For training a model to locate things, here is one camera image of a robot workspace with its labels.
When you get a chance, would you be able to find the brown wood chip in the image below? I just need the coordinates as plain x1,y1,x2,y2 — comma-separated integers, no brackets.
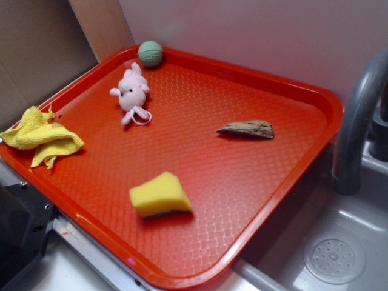
216,120,275,139

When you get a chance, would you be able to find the red plastic tray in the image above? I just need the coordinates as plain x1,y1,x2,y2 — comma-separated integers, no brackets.
1,47,343,290

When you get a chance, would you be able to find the yellow sponge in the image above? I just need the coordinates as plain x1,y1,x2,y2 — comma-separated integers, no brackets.
129,172,193,218

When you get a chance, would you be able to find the pink plush toy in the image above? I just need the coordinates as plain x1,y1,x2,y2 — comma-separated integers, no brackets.
110,62,152,125

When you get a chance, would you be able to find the green textured ball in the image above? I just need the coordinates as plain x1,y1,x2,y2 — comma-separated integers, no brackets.
138,41,164,67

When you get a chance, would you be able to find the yellow cloth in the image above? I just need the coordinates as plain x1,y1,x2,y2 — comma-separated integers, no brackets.
1,106,84,169

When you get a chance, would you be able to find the grey toy sink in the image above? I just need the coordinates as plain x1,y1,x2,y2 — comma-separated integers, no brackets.
233,149,387,290

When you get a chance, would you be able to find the grey toy faucet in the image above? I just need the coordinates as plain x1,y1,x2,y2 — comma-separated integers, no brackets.
332,49,387,195

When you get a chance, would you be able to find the brown cardboard panel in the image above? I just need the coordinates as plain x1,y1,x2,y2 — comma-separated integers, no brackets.
1,1,134,129

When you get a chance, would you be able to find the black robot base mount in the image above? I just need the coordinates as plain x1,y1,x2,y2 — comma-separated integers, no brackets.
1,181,56,290

